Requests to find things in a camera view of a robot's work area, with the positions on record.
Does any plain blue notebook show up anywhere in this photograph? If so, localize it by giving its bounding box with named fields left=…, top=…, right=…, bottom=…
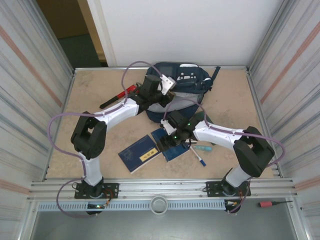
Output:
left=150, top=128, right=191, bottom=163

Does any navy blue backpack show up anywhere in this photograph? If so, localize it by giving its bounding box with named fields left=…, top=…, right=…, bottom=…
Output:
left=144, top=61, right=222, bottom=123

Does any blue notebook with yellow label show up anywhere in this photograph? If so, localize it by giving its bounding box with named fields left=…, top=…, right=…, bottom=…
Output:
left=117, top=134, right=163, bottom=175

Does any white marker with blue cap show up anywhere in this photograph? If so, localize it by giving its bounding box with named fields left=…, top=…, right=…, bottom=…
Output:
left=189, top=146, right=207, bottom=167

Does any grey round pipe fitting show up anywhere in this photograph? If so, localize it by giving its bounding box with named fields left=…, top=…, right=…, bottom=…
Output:
left=151, top=195, right=168, bottom=214

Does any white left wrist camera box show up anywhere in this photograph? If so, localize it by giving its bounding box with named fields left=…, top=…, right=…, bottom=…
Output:
left=160, top=74, right=177, bottom=96

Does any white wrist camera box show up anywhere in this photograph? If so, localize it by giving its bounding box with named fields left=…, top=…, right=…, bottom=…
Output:
left=159, top=119, right=177, bottom=137
left=160, top=74, right=177, bottom=96

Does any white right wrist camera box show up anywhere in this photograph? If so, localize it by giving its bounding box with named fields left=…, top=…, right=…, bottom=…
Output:
left=159, top=119, right=177, bottom=137

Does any red pipe wrench black handle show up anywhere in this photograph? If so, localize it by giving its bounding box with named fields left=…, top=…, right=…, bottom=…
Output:
left=99, top=84, right=140, bottom=110

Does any wide aluminium mounting rail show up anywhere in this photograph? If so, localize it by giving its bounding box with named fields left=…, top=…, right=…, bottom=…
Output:
left=29, top=177, right=297, bottom=201

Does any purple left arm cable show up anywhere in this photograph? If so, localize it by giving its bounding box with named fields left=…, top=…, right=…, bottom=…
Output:
left=47, top=60, right=166, bottom=218

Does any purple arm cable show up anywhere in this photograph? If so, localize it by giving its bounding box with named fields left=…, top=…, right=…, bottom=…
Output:
left=162, top=98, right=286, bottom=215
left=47, top=60, right=166, bottom=218

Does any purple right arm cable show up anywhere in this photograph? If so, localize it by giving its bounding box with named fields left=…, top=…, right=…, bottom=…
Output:
left=162, top=98, right=286, bottom=215

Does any thin aluminium table edge rail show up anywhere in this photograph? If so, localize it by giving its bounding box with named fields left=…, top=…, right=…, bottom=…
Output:
left=73, top=65, right=251, bottom=71

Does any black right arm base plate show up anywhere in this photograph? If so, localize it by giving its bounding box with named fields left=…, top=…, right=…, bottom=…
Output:
left=205, top=181, right=252, bottom=198

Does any slotted grey cable duct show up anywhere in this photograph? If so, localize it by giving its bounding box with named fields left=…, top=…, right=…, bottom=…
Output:
left=37, top=201, right=227, bottom=212

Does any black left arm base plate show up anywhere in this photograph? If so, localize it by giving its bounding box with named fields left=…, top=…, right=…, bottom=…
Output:
left=74, top=182, right=120, bottom=200

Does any white door frame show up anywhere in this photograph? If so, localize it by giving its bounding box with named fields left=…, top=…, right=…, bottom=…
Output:
left=86, top=0, right=118, bottom=68

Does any red handled screwdriver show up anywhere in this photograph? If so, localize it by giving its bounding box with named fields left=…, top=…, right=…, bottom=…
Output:
left=258, top=199, right=294, bottom=208

